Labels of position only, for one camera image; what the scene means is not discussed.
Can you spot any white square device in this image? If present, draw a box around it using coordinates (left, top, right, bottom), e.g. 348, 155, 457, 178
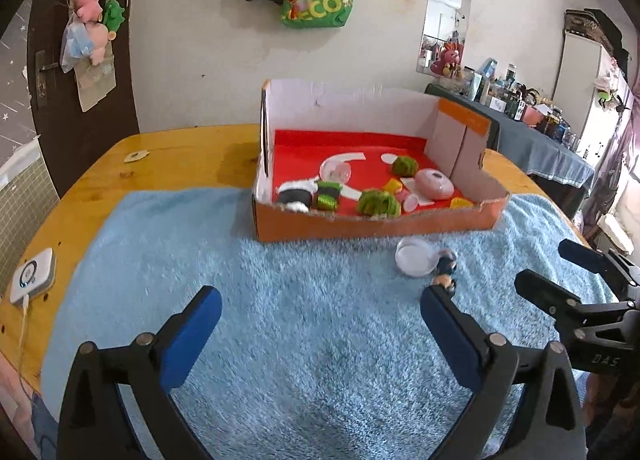
9, 247, 56, 305

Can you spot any black and white sock roll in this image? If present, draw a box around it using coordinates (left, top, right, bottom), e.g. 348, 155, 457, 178
276, 179, 316, 213

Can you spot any white refrigerator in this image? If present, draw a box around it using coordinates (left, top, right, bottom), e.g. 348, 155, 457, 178
550, 30, 603, 114

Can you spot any small green yarn bundle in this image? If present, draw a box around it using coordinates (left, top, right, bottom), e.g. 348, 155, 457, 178
391, 155, 420, 177

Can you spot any clear plastic container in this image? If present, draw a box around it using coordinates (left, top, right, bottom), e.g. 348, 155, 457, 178
320, 163, 353, 186

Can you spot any dark bag on refrigerator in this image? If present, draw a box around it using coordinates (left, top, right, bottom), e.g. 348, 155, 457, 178
564, 8, 626, 54

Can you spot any green plush toy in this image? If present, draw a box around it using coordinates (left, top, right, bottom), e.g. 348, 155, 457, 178
102, 0, 126, 38

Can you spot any large green yarn bundle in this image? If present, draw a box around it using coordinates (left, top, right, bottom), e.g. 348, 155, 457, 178
357, 189, 401, 218

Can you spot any pale pink plush toy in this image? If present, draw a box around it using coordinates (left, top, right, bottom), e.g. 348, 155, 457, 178
85, 23, 113, 65

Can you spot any green black striped toy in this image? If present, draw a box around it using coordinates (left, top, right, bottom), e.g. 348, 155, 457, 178
314, 181, 343, 212

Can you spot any pink curtain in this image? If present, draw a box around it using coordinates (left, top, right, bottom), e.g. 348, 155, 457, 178
580, 55, 640, 241

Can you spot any small doll figurine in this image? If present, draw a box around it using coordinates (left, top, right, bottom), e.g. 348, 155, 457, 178
432, 249, 458, 297

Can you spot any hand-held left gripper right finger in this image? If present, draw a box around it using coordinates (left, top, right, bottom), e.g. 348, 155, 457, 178
422, 286, 586, 460

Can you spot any pink oval device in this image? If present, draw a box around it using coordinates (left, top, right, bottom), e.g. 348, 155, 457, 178
416, 169, 455, 200

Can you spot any wall mirror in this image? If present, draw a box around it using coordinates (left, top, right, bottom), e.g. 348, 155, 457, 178
416, 0, 473, 76

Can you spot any orange cardboard box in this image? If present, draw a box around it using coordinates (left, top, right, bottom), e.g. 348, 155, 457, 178
252, 79, 511, 242

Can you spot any pink plush toy with ears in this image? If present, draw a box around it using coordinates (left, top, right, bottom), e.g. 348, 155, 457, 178
431, 43, 466, 78

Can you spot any metal door handle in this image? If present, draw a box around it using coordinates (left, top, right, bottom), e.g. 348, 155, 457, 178
35, 51, 51, 114

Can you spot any cluster of bottles and jars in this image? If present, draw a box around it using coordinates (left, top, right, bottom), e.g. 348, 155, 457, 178
465, 58, 591, 151

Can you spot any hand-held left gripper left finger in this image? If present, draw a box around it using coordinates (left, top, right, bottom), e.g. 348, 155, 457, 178
56, 286, 223, 460

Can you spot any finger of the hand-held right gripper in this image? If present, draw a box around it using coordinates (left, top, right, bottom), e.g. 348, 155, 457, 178
515, 269, 591, 328
560, 239, 640, 286

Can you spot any beige paper bag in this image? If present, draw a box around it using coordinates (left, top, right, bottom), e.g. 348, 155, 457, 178
74, 53, 117, 112

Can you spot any person's right hand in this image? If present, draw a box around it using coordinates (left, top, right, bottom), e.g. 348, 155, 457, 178
586, 375, 636, 441

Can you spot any dark brown door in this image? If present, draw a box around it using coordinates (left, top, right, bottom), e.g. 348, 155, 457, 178
0, 0, 141, 201

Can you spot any pink pig plush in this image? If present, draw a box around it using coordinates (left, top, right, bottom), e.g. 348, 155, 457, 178
74, 0, 103, 21

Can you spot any side table with blue cloth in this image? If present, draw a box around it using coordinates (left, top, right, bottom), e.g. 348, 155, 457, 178
425, 83, 596, 221

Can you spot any light blue fluffy towel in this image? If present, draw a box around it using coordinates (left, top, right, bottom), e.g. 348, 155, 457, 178
40, 187, 616, 460

